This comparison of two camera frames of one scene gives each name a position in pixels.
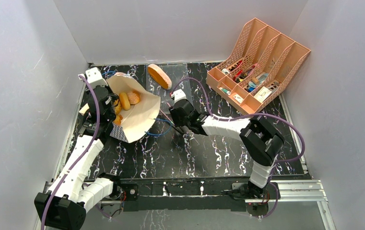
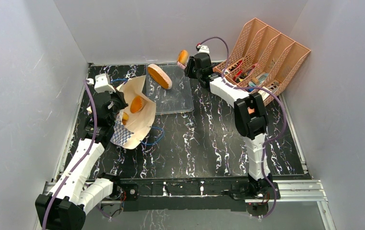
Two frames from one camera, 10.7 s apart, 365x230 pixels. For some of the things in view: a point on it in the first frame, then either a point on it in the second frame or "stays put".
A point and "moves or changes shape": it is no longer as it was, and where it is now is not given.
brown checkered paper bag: [138, 120] moves or changes shape
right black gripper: [176, 112] to [190, 65]
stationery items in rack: [253, 81] stays put
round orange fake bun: [134, 97] to [136, 104]
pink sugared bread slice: [159, 76] stays put
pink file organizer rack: [257, 70] stays put
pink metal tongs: [173, 125] to [182, 66]
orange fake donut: [125, 102] moves or changes shape
